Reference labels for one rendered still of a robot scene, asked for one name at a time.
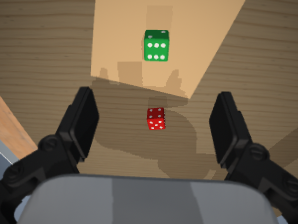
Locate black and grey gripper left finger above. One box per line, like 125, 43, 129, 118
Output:
0, 87, 99, 224

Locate red die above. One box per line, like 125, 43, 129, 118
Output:
147, 107, 165, 130

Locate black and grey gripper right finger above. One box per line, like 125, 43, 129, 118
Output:
209, 91, 298, 224

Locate green die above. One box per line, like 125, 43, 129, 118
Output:
144, 30, 170, 62

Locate tan square mat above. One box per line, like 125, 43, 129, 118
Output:
91, 0, 245, 98

